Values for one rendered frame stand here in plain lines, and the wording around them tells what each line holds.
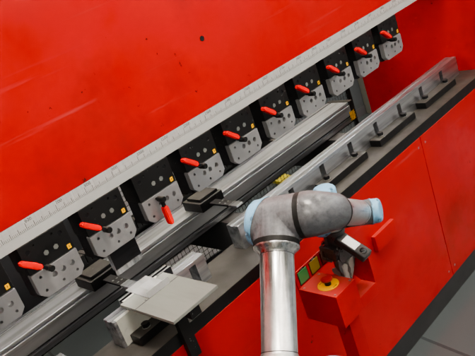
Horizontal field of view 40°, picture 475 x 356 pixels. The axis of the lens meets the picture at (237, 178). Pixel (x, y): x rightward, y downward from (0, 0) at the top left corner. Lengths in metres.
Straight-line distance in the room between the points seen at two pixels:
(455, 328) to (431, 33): 1.49
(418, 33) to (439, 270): 1.25
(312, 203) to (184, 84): 0.73
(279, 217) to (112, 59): 0.72
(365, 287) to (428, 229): 0.89
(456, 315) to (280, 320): 1.77
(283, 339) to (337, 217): 0.32
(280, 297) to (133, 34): 0.92
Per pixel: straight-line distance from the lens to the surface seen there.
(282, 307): 1.53
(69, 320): 2.26
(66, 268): 1.89
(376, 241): 2.69
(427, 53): 3.63
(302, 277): 2.18
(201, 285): 1.95
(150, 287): 2.05
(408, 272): 2.96
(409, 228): 2.93
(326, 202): 1.57
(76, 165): 1.88
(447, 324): 3.17
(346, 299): 2.13
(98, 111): 1.92
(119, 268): 2.03
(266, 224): 1.58
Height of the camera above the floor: 1.91
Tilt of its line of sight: 20 degrees down
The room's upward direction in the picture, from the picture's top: 20 degrees counter-clockwise
